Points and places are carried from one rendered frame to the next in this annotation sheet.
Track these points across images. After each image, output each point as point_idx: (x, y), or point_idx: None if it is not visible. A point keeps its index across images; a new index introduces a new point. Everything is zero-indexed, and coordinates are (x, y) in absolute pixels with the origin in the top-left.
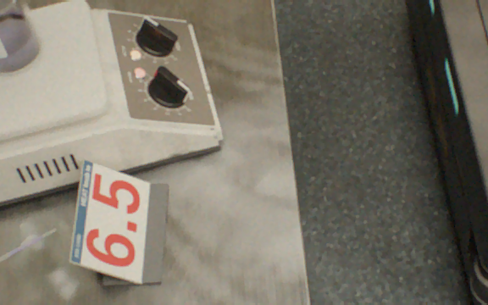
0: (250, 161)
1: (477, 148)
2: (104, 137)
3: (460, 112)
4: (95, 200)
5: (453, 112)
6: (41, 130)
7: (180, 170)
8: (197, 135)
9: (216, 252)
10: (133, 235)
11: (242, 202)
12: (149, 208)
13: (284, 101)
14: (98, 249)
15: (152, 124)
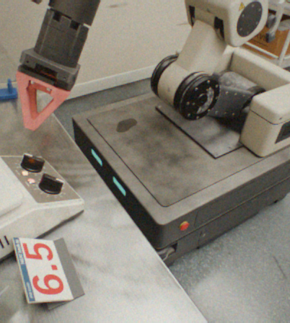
0: (101, 213)
1: (141, 202)
2: (24, 218)
3: (128, 193)
4: (28, 258)
5: (122, 195)
6: None
7: (66, 228)
8: (74, 205)
9: (107, 264)
10: (57, 272)
11: (108, 233)
12: (58, 254)
13: (103, 182)
14: (42, 288)
15: (50, 204)
